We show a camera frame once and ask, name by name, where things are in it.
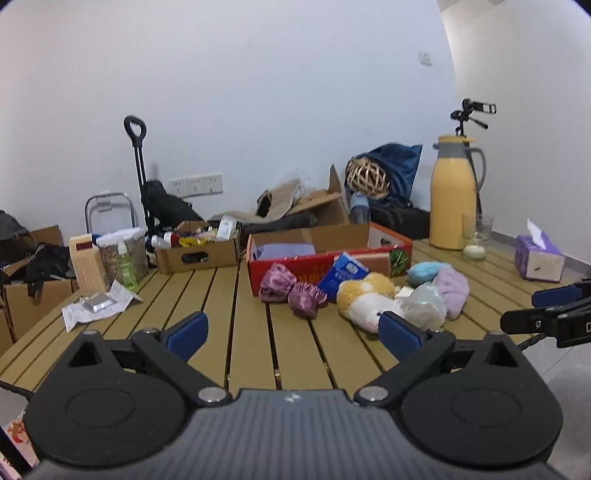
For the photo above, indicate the silver blister pack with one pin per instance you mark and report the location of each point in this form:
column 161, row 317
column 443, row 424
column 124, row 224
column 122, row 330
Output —
column 97, row 303

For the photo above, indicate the yellow white plush toy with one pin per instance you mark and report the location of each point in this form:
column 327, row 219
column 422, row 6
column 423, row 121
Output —
column 364, row 300

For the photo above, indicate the blue velvet bag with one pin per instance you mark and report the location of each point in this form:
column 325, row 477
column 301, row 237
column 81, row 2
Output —
column 401, row 170

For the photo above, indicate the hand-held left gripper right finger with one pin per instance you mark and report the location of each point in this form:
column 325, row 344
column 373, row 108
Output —
column 399, row 334

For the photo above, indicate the white wall socket strip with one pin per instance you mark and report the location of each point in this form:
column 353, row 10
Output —
column 196, row 184

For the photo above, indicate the red white bottle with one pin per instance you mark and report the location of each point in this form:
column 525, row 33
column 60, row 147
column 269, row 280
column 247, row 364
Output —
column 161, row 240

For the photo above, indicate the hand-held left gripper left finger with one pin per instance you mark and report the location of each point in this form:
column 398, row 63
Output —
column 187, row 333

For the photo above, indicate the woven rattan ball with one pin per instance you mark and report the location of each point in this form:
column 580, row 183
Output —
column 367, row 177

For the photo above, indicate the yellow packet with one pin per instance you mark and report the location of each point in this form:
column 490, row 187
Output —
column 188, row 241

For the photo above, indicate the clear plastic bag bundle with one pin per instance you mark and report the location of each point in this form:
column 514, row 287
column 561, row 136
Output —
column 422, row 304

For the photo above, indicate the white wedge sponge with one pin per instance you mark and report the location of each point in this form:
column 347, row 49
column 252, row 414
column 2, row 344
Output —
column 404, row 292

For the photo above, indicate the black suitcase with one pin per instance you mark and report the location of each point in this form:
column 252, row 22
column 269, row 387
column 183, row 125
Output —
column 401, row 221

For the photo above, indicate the large brown cardboard box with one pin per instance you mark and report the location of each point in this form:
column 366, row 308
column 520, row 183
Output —
column 323, row 207

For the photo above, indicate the yellow thermos jug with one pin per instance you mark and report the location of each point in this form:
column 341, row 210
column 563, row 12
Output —
column 452, row 198

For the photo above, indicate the purple tissue box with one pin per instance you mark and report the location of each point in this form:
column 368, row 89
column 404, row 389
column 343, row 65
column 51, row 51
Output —
column 538, row 258

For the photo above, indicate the small white box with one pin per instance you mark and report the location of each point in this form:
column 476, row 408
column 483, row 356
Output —
column 226, row 228

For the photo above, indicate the water bottle blue lid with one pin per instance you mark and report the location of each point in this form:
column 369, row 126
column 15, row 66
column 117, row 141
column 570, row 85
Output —
column 359, row 210

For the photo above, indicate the red cardboard box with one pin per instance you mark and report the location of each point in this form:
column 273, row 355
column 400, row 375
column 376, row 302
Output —
column 295, row 272

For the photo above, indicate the blue packet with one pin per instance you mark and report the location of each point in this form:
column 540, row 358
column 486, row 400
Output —
column 341, row 274

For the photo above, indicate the beige carton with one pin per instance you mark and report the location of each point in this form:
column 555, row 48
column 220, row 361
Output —
column 87, row 265

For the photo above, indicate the black trolley bag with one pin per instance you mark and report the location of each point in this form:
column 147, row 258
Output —
column 168, row 205

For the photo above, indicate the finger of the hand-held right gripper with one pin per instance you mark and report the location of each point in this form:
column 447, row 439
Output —
column 554, row 296
column 526, row 321

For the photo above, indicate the white wall switch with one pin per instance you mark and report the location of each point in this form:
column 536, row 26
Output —
column 425, row 58

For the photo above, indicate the purple towel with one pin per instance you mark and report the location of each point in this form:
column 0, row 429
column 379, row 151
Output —
column 284, row 251

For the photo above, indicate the black fabric bag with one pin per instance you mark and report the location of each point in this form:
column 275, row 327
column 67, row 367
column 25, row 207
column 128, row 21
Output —
column 46, row 265

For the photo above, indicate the paper with foil blister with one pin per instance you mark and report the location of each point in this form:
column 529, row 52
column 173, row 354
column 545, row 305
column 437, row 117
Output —
column 76, row 318

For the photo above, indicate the black tripod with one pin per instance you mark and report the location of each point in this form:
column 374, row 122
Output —
column 473, row 110

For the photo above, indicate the teal fluffy puff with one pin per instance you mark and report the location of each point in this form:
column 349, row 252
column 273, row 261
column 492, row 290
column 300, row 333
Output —
column 425, row 273

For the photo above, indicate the small brown cardboard box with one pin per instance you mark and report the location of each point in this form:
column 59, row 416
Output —
column 198, row 258

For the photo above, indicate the floral printed bag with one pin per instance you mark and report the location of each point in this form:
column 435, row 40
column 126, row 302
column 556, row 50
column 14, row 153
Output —
column 21, row 438

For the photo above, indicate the clear drinking glass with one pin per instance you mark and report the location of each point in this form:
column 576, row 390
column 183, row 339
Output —
column 487, row 228

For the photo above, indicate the lilac fluffy cloth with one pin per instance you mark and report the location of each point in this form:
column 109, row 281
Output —
column 452, row 288

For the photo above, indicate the metal folding stool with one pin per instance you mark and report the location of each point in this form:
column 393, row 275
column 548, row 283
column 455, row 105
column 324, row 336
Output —
column 111, row 203

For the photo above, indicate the pink satin cloth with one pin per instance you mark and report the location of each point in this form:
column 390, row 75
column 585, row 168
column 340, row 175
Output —
column 295, row 290

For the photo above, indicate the green liquid pump bottle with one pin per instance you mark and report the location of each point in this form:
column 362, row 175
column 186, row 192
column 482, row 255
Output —
column 125, row 270

